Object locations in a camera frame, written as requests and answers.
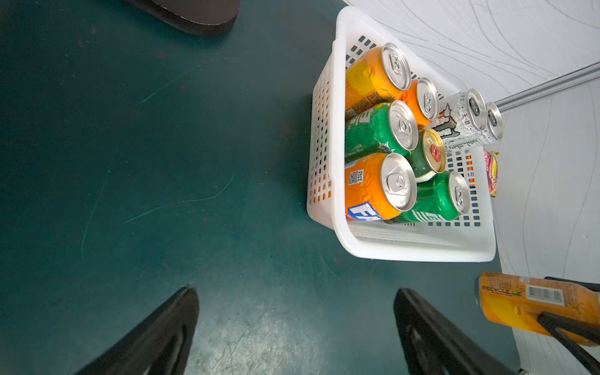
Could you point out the green gold-top can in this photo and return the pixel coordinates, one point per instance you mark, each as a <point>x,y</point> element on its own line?
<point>429,157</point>

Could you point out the Fox's candy bag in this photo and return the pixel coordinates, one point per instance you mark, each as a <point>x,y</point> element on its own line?
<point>491,163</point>

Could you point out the orange Fanta can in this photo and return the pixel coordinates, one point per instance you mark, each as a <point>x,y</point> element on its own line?
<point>378,187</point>

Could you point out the white can left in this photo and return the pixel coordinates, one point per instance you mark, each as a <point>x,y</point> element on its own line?
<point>460,115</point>

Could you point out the black metal cup stand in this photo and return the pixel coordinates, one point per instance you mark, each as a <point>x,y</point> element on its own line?
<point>202,18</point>

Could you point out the orange can back middle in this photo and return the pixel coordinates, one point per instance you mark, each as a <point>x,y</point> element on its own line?
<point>422,99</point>

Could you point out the green soda can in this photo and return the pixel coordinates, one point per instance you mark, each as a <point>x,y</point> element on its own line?
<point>445,197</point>

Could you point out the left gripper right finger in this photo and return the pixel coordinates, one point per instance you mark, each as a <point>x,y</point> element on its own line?
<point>432,344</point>

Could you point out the white plastic basket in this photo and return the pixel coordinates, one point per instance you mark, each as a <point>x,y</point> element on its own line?
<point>468,239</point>

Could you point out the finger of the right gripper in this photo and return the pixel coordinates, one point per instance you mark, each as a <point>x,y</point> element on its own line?
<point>559,327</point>

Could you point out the orange can back left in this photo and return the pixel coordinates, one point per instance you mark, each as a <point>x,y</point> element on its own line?
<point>380,76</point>

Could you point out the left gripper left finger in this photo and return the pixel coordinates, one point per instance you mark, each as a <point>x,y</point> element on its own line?
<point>160,344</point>

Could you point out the white can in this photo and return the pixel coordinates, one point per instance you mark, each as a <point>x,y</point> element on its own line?
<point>493,132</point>
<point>460,115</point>

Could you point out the white can right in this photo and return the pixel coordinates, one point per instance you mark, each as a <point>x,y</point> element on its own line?
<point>493,132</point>

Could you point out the orange yellow drink can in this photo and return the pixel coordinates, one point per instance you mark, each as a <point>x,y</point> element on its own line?
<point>517,302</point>

